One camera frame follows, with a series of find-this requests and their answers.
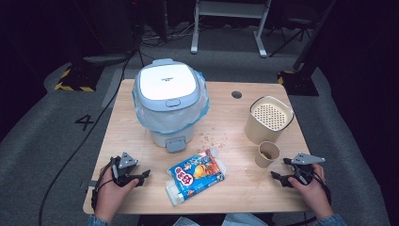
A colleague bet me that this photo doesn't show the person's legs in jeans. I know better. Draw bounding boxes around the person's legs in jeans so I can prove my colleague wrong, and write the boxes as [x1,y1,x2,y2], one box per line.
[172,213,267,226]

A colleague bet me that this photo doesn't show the long black floor cable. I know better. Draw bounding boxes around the long black floor cable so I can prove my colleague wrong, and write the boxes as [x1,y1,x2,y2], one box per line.
[38,46,139,226]

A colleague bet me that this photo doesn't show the scattered food crumbs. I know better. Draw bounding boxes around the scattered food crumbs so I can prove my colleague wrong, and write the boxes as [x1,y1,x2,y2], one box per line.
[196,131,229,152]

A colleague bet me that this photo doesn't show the white pedal trash bin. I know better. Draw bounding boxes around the white pedal trash bin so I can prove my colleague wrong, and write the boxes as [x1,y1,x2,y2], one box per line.
[132,57,210,153]

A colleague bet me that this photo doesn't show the person's left hand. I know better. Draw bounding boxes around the person's left hand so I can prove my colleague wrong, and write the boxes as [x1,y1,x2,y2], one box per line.
[93,170,140,220]

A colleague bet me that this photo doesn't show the black tripod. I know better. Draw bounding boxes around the black tripod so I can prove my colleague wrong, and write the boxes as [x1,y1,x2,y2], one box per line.
[268,12,316,58]

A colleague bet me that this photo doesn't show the hand-held gripper cable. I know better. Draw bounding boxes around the hand-held gripper cable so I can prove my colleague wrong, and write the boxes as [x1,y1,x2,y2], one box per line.
[293,164,333,206]
[90,158,121,212]

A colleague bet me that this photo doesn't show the white metal desk frame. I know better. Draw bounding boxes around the white metal desk frame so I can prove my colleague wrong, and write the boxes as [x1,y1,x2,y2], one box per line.
[190,0,273,58]

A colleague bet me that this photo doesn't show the person's right hand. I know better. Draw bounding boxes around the person's right hand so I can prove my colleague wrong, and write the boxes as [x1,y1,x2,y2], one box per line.
[287,163,334,220]

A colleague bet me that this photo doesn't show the left hand-held gripper cable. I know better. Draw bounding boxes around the left hand-held gripper cable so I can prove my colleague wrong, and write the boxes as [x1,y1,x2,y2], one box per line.
[90,158,121,212]

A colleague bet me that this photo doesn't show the beige container with perforated insert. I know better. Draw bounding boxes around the beige container with perforated insert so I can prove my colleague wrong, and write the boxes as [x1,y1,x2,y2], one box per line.
[244,95,295,145]

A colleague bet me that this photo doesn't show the brown paper cup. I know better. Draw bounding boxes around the brown paper cup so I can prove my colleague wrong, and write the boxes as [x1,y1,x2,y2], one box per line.
[254,140,280,169]

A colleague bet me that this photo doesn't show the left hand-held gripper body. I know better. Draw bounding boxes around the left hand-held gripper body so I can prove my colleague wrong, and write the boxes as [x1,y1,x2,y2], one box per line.
[111,152,139,188]

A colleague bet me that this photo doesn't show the black stand with striped base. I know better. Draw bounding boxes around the black stand with striped base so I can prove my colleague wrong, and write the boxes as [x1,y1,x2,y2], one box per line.
[277,0,338,97]
[54,46,105,92]

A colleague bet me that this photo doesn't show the right hand-held gripper cable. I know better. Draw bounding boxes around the right hand-held gripper cable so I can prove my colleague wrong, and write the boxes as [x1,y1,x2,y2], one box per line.
[293,164,333,206]

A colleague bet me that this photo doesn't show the blue snack packet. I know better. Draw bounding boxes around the blue snack packet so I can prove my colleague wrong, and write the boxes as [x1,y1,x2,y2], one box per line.
[165,148,227,207]

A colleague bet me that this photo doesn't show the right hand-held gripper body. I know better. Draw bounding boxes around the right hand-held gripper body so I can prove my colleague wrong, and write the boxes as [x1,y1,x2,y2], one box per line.
[291,153,327,186]

